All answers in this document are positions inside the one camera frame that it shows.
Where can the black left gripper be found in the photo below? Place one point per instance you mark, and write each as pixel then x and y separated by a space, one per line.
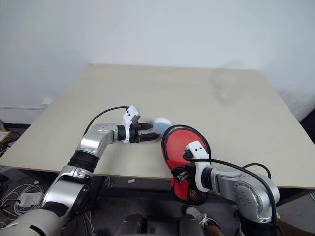
pixel 135 134

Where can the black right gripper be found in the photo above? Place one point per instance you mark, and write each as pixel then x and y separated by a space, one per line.
pixel 184 175

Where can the light blue white object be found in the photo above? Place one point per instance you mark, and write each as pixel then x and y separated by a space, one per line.
pixel 161 125

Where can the red paddle case black zipper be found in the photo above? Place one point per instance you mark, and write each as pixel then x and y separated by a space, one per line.
pixel 175 145

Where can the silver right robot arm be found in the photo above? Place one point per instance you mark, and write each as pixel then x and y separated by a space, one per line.
pixel 246 194

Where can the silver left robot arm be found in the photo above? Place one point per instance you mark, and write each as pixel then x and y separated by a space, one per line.
pixel 96 140

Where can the white sneaker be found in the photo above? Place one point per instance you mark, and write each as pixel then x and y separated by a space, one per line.
pixel 195 213

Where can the white paper label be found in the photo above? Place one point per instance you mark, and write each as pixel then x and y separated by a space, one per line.
pixel 131 181

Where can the brown trouser leg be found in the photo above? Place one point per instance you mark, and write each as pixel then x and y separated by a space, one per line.
pixel 213 229

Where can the white power adapter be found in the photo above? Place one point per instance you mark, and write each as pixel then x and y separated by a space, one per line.
pixel 30 198

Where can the cardboard box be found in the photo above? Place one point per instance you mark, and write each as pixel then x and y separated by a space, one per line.
pixel 4 136

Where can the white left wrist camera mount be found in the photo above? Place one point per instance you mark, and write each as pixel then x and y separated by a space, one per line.
pixel 129 117

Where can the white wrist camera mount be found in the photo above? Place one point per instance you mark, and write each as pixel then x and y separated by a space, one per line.
pixel 199 153
pixel 129 117

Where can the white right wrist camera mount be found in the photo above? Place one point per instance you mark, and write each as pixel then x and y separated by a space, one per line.
pixel 199 153

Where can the dark table frame leg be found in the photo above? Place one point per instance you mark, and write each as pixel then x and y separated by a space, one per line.
pixel 295 194

